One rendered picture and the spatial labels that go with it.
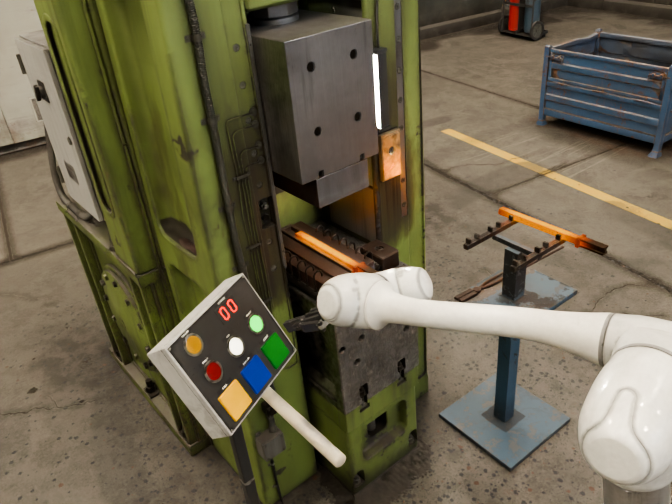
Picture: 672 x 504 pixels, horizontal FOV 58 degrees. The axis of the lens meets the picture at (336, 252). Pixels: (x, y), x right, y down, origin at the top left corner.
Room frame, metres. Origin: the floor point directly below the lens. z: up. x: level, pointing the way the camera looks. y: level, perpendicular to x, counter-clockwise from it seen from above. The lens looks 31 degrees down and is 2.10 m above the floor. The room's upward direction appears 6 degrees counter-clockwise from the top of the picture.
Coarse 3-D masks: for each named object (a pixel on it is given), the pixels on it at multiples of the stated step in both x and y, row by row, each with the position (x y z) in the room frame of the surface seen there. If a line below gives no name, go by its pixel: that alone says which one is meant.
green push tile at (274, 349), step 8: (272, 336) 1.33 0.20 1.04; (264, 344) 1.30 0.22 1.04; (272, 344) 1.31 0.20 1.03; (280, 344) 1.33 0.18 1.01; (264, 352) 1.28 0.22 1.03; (272, 352) 1.29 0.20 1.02; (280, 352) 1.31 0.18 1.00; (288, 352) 1.32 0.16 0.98; (272, 360) 1.27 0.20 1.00; (280, 360) 1.29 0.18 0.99
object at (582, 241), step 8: (504, 208) 2.08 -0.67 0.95; (520, 216) 2.01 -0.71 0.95; (528, 216) 2.00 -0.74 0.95; (528, 224) 1.97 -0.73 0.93; (536, 224) 1.94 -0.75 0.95; (544, 224) 1.93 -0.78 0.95; (552, 232) 1.89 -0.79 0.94; (560, 232) 1.86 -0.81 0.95; (568, 232) 1.86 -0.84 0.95; (568, 240) 1.83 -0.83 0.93; (576, 240) 1.80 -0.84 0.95; (584, 240) 1.79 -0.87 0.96; (592, 240) 1.78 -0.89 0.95; (584, 248) 1.78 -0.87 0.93; (592, 248) 1.76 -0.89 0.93; (600, 248) 1.73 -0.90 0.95
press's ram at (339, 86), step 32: (256, 32) 1.75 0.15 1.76; (288, 32) 1.70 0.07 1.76; (320, 32) 1.66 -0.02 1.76; (352, 32) 1.73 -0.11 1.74; (256, 64) 1.71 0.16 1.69; (288, 64) 1.60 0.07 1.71; (320, 64) 1.66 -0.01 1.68; (352, 64) 1.72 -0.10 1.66; (288, 96) 1.60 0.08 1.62; (320, 96) 1.65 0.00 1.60; (352, 96) 1.72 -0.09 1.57; (288, 128) 1.62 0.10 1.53; (320, 128) 1.65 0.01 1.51; (352, 128) 1.71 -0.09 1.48; (288, 160) 1.64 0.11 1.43; (320, 160) 1.64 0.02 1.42; (352, 160) 1.71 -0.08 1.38
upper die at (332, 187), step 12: (348, 168) 1.70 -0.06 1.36; (360, 168) 1.72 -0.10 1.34; (276, 180) 1.80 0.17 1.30; (288, 180) 1.74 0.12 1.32; (324, 180) 1.64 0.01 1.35; (336, 180) 1.67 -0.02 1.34; (348, 180) 1.69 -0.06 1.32; (360, 180) 1.72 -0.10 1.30; (288, 192) 1.75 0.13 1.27; (300, 192) 1.70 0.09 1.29; (312, 192) 1.64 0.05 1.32; (324, 192) 1.64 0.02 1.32; (336, 192) 1.66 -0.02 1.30; (348, 192) 1.69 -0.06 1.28; (312, 204) 1.65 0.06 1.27; (324, 204) 1.63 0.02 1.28
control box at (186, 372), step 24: (216, 288) 1.41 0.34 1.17; (240, 288) 1.38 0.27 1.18; (192, 312) 1.30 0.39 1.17; (216, 312) 1.28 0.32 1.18; (240, 312) 1.33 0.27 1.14; (264, 312) 1.38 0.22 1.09; (168, 336) 1.21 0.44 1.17; (216, 336) 1.23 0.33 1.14; (240, 336) 1.27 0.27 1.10; (264, 336) 1.32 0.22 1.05; (168, 360) 1.12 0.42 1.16; (192, 360) 1.14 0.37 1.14; (216, 360) 1.18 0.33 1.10; (240, 360) 1.22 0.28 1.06; (264, 360) 1.27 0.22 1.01; (288, 360) 1.31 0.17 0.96; (192, 384) 1.10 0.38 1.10; (216, 384) 1.14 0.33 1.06; (240, 384) 1.17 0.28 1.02; (192, 408) 1.11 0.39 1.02; (216, 408) 1.09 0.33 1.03; (216, 432) 1.08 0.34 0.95
